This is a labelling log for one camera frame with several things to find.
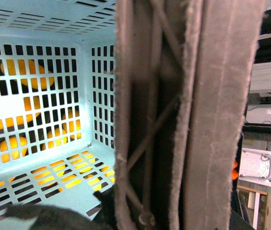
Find white appliance box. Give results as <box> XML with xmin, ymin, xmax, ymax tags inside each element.
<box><xmin>238</xmin><ymin>148</ymin><xmax>271</xmax><ymax>187</ymax></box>

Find brown basket handle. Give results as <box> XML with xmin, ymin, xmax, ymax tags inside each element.
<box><xmin>114</xmin><ymin>0</ymin><xmax>265</xmax><ymax>230</ymax></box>

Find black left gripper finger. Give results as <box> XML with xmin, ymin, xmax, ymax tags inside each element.
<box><xmin>4</xmin><ymin>204</ymin><xmax>112</xmax><ymax>230</ymax></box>

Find light blue plastic basket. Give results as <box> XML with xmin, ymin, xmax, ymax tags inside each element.
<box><xmin>0</xmin><ymin>0</ymin><xmax>115</xmax><ymax>230</ymax></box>

